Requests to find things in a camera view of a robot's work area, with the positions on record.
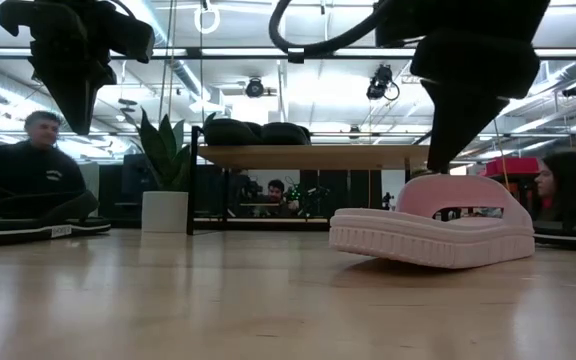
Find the white plant pot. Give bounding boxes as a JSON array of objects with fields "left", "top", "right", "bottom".
[{"left": 140, "top": 190, "right": 190, "bottom": 234}]

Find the black overhead camera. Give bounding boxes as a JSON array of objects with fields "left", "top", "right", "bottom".
[{"left": 365, "top": 63, "right": 401, "bottom": 102}]

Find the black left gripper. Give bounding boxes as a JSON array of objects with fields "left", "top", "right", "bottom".
[{"left": 0, "top": 0, "right": 119, "bottom": 136}]

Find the black overhead frame bar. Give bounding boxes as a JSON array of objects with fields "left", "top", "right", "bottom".
[{"left": 0, "top": 46, "right": 576, "bottom": 64}]

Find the black right camera cable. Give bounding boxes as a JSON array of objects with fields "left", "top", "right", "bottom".
[{"left": 267, "top": 0, "right": 419, "bottom": 57}]

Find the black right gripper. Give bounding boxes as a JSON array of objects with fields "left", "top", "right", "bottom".
[{"left": 410, "top": 27, "right": 542, "bottom": 174}]

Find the round black ceiling fixture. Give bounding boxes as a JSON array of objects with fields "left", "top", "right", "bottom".
[{"left": 244, "top": 76, "right": 266, "bottom": 99}]

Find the person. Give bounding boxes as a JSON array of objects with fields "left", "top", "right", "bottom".
[
  {"left": 260, "top": 178, "right": 302, "bottom": 219},
  {"left": 534, "top": 150, "right": 576, "bottom": 223},
  {"left": 0, "top": 110, "right": 89, "bottom": 221}
]

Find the green artificial plant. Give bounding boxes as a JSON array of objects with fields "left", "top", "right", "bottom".
[{"left": 127, "top": 107, "right": 218, "bottom": 193}]

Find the white hanging ring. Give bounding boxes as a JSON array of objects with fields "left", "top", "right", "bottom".
[{"left": 193, "top": 3, "right": 222, "bottom": 35}]

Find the red box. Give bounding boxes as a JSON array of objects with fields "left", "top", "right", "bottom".
[{"left": 482, "top": 156, "right": 541, "bottom": 179}]

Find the wooden shelf black metal frame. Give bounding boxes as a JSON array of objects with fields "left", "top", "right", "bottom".
[{"left": 186, "top": 124, "right": 434, "bottom": 236}]

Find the pink slide sandal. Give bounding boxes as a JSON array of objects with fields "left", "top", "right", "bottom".
[{"left": 328, "top": 173, "right": 537, "bottom": 270}]

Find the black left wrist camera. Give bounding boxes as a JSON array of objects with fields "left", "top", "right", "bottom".
[{"left": 92, "top": 9, "right": 155, "bottom": 65}]

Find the yellow hanging cable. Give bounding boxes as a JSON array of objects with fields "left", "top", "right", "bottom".
[{"left": 491, "top": 117, "right": 512, "bottom": 191}]

